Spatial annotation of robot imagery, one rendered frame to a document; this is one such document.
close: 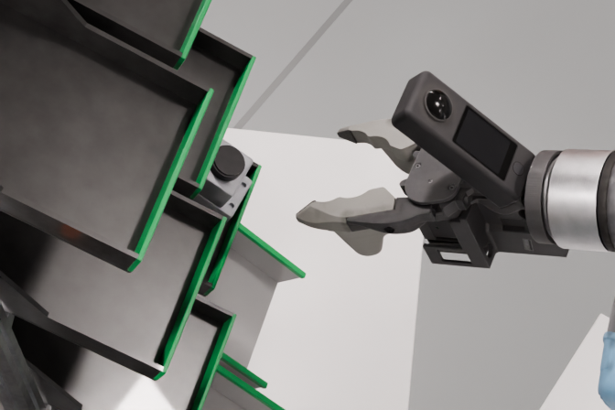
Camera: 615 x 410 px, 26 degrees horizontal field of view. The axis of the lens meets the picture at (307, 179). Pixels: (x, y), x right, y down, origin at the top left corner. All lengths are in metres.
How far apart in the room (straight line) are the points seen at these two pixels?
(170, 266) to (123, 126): 0.17
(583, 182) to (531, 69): 1.84
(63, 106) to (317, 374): 0.71
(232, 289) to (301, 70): 1.46
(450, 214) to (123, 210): 0.30
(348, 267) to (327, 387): 0.15
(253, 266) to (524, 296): 1.22
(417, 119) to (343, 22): 1.89
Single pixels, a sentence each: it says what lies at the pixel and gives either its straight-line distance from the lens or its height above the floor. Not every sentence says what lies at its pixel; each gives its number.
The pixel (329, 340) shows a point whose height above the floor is 0.86.
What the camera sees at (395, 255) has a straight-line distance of 1.55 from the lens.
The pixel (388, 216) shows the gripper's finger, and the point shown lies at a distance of 1.03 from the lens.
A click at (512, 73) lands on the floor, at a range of 2.80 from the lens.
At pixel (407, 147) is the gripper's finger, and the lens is 1.07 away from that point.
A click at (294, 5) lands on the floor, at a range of 2.88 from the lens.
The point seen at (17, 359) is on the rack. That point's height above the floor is 1.36.
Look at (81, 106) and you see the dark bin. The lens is 0.84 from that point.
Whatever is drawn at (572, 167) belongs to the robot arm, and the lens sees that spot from 0.98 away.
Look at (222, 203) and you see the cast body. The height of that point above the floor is 1.24.
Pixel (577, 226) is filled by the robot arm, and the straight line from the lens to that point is 0.98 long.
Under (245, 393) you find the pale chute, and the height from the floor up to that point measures 1.04.
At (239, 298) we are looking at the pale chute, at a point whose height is 1.02.
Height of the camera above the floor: 2.22
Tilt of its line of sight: 58 degrees down
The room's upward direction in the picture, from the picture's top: straight up
